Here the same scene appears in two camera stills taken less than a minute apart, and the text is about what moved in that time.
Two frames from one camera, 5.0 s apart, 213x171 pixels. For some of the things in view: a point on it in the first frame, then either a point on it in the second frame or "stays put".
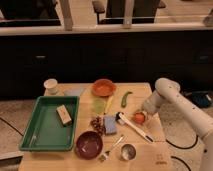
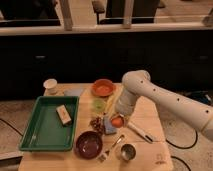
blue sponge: x=110 y=124 stays put
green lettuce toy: x=99 y=106 stays put
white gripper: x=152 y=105 to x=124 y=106
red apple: x=139 y=117 to x=117 y=122
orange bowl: x=104 y=88 stays put
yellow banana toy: x=110 y=100 stays put
